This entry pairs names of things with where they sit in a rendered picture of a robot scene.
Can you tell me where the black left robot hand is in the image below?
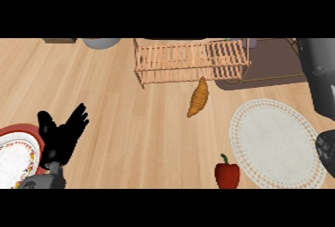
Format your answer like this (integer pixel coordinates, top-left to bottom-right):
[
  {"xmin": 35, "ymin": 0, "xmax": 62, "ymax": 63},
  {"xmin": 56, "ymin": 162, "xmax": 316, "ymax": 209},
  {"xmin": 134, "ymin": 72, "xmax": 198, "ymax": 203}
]
[{"xmin": 37, "ymin": 102, "xmax": 91, "ymax": 170}]

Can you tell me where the brown croissant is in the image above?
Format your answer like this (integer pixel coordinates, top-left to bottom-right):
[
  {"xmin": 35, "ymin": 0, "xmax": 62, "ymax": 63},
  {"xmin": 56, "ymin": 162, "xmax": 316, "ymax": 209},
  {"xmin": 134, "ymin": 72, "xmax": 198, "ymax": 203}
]
[{"xmin": 186, "ymin": 75, "xmax": 211, "ymax": 119}]

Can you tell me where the wooden tiered shelf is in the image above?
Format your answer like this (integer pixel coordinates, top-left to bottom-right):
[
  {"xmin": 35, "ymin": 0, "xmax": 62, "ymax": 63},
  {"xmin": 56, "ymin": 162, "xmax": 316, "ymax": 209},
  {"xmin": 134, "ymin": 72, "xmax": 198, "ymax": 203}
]
[{"xmin": 133, "ymin": 38, "xmax": 252, "ymax": 90}]

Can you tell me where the white round placemat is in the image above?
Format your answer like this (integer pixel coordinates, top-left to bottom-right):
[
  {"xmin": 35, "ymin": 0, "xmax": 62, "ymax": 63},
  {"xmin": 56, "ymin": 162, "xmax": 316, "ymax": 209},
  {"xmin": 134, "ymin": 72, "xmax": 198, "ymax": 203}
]
[{"xmin": 227, "ymin": 98, "xmax": 329, "ymax": 190}]

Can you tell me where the red rimmed white plate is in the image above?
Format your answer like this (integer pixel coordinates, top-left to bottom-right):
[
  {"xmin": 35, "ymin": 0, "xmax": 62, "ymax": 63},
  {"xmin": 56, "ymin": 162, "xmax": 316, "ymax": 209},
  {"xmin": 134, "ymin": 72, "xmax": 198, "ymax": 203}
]
[{"xmin": 0, "ymin": 123, "xmax": 49, "ymax": 190}]

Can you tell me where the brown wooden block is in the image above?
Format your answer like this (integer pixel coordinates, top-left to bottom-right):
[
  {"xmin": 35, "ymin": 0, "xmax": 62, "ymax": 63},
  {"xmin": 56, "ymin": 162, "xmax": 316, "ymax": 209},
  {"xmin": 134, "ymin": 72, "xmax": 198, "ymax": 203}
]
[{"xmin": 41, "ymin": 37, "xmax": 78, "ymax": 44}]

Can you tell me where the grey bowl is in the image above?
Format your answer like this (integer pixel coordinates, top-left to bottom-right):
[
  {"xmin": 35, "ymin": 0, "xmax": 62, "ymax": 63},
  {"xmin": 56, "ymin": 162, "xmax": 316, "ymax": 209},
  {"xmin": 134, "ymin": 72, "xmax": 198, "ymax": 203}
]
[{"xmin": 81, "ymin": 37, "xmax": 122, "ymax": 51}]

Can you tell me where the red bell pepper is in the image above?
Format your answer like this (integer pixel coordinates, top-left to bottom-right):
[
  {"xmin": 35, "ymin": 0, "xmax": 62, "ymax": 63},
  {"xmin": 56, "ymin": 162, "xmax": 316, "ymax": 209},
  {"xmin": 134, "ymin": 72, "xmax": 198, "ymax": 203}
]
[{"xmin": 214, "ymin": 153, "xmax": 242, "ymax": 190}]

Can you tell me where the brown rectangular tray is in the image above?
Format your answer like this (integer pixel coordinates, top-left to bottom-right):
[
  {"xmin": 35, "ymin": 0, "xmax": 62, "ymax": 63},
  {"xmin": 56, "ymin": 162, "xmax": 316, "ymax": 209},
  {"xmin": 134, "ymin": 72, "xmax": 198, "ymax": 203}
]
[{"xmin": 214, "ymin": 38, "xmax": 308, "ymax": 91}]

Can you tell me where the purple object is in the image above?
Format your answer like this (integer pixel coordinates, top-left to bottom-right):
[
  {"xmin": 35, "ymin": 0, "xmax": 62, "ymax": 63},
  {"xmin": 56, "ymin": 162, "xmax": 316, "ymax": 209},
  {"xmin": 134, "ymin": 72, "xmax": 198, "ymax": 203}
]
[{"xmin": 243, "ymin": 37, "xmax": 260, "ymax": 50}]

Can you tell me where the dark grey speckled object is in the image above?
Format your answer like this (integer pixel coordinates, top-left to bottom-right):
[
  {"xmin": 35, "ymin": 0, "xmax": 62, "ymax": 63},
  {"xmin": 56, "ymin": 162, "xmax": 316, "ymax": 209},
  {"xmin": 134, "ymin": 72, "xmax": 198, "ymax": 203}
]
[{"xmin": 314, "ymin": 129, "xmax": 335, "ymax": 179}]

